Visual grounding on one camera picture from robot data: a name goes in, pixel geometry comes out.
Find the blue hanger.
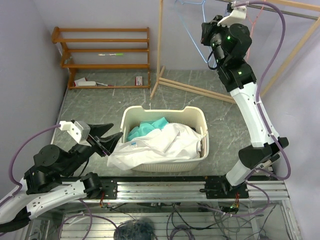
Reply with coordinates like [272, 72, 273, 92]
[173, 0, 209, 63]

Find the red white pen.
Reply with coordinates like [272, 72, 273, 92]
[96, 82, 114, 87]

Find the wooden clothes rack frame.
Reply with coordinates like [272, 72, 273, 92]
[149, 0, 320, 105]

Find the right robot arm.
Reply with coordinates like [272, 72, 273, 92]
[200, 15, 289, 198]

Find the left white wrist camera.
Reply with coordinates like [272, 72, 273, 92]
[59, 120, 91, 146]

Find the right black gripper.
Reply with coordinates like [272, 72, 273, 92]
[200, 15, 235, 68]

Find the white t shirt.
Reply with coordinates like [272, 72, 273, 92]
[107, 123, 204, 171]

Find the wooden shoe rack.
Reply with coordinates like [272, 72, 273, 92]
[51, 26, 151, 90]

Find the pink wire hanger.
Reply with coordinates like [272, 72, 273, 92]
[246, 6, 264, 60]

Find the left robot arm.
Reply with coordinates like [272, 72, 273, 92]
[0, 120, 123, 234]

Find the cream plastic laundry basket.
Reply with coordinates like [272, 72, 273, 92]
[120, 105, 209, 173]

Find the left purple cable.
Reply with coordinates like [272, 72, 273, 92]
[0, 124, 62, 208]

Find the white box on rack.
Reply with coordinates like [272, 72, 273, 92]
[74, 77, 97, 87]

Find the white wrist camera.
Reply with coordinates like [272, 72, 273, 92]
[217, 2, 247, 27]
[59, 120, 91, 146]

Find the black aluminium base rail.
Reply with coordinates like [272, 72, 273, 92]
[100, 175, 290, 203]

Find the purple cable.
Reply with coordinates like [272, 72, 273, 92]
[234, 0, 292, 217]
[0, 124, 62, 208]

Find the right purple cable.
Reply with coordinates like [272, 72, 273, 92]
[234, 0, 292, 217]

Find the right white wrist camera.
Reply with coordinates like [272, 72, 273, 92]
[217, 2, 247, 27]

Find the teal t shirt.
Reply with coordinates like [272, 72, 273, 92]
[126, 117, 169, 142]

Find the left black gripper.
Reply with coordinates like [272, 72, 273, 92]
[60, 121, 124, 176]

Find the metal hanging rod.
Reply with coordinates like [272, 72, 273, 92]
[216, 0, 318, 21]

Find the green white marker pen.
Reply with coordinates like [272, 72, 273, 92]
[98, 53, 124, 56]

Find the red white small box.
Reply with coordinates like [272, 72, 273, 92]
[135, 76, 144, 87]

